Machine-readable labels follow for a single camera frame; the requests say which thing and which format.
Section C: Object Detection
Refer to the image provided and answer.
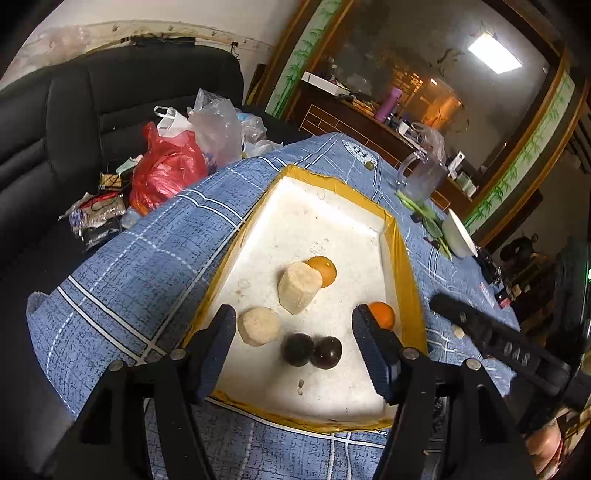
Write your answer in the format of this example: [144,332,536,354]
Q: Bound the clear plastic bag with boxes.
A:
[187,89,242,169]

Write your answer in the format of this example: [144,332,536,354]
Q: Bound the white ceramic bowl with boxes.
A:
[442,209,478,258]

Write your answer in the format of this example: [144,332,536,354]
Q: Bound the blue plaid tablecloth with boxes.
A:
[26,133,518,479]

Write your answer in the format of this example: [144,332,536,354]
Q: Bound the green leafy vegetable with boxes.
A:
[396,191,453,261]

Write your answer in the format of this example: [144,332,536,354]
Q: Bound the purple thermos bottle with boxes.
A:
[375,87,403,123]

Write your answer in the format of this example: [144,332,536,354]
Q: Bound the white foam tray yellow rim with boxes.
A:
[191,166,427,433]

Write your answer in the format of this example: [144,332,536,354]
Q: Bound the black leather sofa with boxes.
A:
[1,41,245,301]

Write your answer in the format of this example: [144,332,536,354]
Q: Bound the person's right hand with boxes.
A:
[526,419,564,479]

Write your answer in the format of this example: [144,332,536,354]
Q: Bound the orange tangerine in tray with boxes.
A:
[305,256,337,288]
[369,301,396,331]

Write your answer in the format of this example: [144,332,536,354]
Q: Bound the clear glass mug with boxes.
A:
[396,151,448,205]

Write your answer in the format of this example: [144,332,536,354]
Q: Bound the red plastic bag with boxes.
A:
[129,122,207,216]

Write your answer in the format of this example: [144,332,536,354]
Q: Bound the wooden sideboard cabinet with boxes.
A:
[291,82,477,212]

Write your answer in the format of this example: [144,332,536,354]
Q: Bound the pink plastic bag on cabinet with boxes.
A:
[412,122,447,163]

